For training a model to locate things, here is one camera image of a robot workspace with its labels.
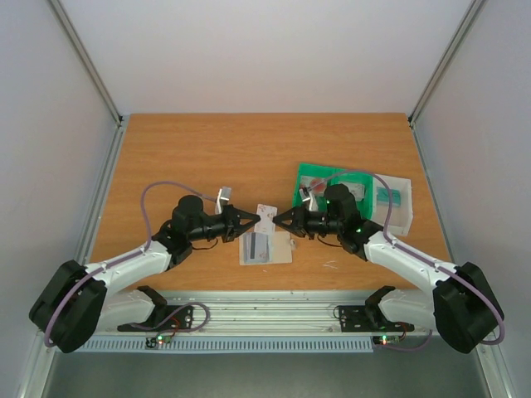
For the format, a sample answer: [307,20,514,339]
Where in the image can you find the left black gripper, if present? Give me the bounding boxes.
[189,205,261,243]

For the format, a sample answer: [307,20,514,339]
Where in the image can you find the white card red pattern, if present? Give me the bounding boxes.
[254,204,278,235]

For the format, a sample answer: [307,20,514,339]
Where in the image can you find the translucent grey card holder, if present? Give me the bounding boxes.
[238,231,295,265]

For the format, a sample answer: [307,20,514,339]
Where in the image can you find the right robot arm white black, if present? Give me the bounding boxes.
[273,184,505,353]

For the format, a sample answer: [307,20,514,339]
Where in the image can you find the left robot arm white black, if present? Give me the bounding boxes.
[29,195,260,353]

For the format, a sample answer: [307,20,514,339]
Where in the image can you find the card with red circles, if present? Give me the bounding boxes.
[300,175,328,197]

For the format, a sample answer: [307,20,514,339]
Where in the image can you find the grey patterned card in bin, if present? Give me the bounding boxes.
[342,182,366,201]

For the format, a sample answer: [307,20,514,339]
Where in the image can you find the teal VIP card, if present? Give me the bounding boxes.
[376,187,402,207]

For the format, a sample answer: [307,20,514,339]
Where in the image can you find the green left bin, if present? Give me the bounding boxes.
[292,163,337,211]

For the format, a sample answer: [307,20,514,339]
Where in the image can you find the green bin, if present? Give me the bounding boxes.
[292,163,337,211]
[330,172,373,219]

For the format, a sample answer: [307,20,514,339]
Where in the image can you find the green middle bin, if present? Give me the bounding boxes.
[330,172,373,219]

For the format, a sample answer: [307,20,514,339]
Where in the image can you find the white right bin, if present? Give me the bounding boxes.
[371,175,413,236]

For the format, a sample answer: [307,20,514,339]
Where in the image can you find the right small circuit board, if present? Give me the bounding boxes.
[373,334,404,346]

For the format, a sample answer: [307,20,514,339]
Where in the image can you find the small circuit board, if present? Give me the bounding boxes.
[144,336,173,349]
[373,334,404,346]

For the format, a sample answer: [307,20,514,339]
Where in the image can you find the left small circuit board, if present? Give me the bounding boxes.
[144,336,173,349]

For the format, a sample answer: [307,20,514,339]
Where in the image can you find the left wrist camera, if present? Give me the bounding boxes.
[217,187,231,205]

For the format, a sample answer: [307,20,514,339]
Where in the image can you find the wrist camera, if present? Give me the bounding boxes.
[299,187,315,206]
[217,187,231,205]

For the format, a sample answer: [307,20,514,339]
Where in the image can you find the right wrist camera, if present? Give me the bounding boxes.
[299,187,315,206]

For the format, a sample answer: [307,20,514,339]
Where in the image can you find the aluminium front rail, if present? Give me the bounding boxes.
[95,289,436,336]

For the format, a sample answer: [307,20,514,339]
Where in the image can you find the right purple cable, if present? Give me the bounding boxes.
[310,170,507,352]

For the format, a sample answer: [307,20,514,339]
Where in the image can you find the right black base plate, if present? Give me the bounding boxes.
[333,305,415,332]

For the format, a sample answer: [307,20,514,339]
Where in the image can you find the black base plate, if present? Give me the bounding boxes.
[117,305,193,332]
[333,305,415,332]

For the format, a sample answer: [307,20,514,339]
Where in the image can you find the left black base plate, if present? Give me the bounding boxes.
[117,305,193,332]

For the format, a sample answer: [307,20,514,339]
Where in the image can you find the grey slotted cable duct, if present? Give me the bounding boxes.
[77,336,373,354]

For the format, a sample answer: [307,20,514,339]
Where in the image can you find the left aluminium frame post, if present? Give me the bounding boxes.
[46,0,124,125]

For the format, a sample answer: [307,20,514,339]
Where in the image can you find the aluminium frame post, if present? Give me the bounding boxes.
[46,0,124,125]
[407,0,488,125]

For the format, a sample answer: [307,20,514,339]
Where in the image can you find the right aluminium frame post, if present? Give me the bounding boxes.
[407,0,488,125]

